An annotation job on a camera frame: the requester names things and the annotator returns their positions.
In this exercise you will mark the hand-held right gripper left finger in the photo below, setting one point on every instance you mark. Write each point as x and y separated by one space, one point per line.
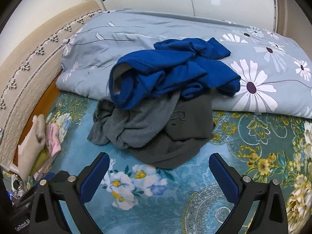
95 178

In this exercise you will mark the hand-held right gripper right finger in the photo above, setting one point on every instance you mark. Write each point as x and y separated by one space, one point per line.
225 178

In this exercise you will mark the blue sweater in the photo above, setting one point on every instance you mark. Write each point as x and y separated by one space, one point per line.
170 78

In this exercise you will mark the teal floral blanket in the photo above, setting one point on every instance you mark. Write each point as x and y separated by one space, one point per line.
256 139

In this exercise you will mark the folded yellow-green garment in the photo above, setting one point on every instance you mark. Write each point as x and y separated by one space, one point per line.
42 160

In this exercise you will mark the folded pink garment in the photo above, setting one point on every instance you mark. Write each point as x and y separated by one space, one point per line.
53 136

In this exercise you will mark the folded beige garment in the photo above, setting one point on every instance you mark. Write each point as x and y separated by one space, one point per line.
31 146

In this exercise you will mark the grey sweatshirt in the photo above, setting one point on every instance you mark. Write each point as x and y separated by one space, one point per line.
151 131

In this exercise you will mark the blue-grey daisy print quilt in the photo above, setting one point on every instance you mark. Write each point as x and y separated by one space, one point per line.
97 53

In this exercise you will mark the beige embroidered headboard cover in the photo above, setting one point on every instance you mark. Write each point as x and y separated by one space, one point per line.
24 53

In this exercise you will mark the wooden bed frame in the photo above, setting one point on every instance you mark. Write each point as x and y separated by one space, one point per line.
46 95

